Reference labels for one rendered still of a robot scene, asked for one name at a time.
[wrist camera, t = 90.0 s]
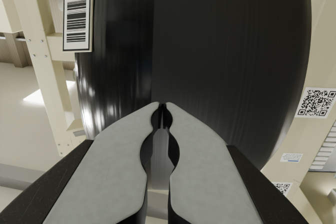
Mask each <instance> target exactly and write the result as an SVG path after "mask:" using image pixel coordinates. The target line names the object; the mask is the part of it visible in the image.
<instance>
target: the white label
mask: <svg viewBox="0 0 336 224"><path fill-rule="evenodd" d="M92 43H93V0H63V20H62V52H63V53H76V52H92Z"/></svg>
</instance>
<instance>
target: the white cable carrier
mask: <svg viewBox="0 0 336 224"><path fill-rule="evenodd" d="M335 146H336V120H335V122H334V124H333V125H332V127H331V129H330V131H329V133H328V135H327V136H326V138H325V140H324V142H323V144H322V146H321V147H320V149H319V151H318V153H317V155H316V157H315V158H314V160H313V162H312V164H311V166H310V167H309V168H310V169H322V168H323V167H324V164H325V163H326V161H327V160H328V158H329V157H328V156H330V155H331V152H332V151H333V150H334V147H335Z"/></svg>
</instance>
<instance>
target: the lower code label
mask: <svg viewBox="0 0 336 224"><path fill-rule="evenodd" d="M335 101H336V88H322V87H306V88H305V90H304V93H303V95H302V97H301V100H300V102H299V105H298V107H297V110H296V113H295V116H294V117H296V118H320V119H326V118H327V117H328V115H329V113H330V111H331V109H332V107H333V105H334V103H335Z"/></svg>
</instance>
